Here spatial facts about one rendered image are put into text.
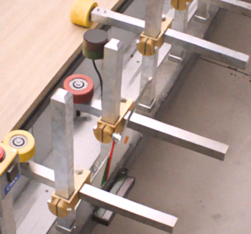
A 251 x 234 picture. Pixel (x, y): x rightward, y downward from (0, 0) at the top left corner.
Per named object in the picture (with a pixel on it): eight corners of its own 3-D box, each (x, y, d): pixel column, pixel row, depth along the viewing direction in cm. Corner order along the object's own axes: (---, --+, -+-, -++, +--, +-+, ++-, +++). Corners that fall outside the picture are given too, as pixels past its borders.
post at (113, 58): (116, 177, 192) (124, 39, 159) (111, 185, 189) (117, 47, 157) (105, 173, 193) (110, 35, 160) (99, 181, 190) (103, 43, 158)
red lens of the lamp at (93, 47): (112, 40, 162) (112, 32, 161) (101, 54, 158) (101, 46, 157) (89, 33, 164) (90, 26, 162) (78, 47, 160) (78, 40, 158)
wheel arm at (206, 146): (227, 155, 174) (229, 143, 171) (222, 164, 172) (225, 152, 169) (74, 101, 186) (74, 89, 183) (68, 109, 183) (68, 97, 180)
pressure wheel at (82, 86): (98, 110, 187) (99, 78, 179) (84, 129, 182) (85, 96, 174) (71, 101, 189) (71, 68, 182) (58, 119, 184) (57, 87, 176)
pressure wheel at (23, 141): (31, 156, 174) (28, 124, 166) (41, 178, 168) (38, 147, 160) (2, 164, 171) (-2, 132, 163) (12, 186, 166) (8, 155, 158)
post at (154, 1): (152, 117, 208) (164, -16, 175) (147, 124, 205) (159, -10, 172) (141, 113, 208) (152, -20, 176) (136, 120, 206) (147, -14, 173)
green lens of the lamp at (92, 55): (112, 48, 164) (112, 41, 163) (101, 62, 160) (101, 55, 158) (89, 41, 166) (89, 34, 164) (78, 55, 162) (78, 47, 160)
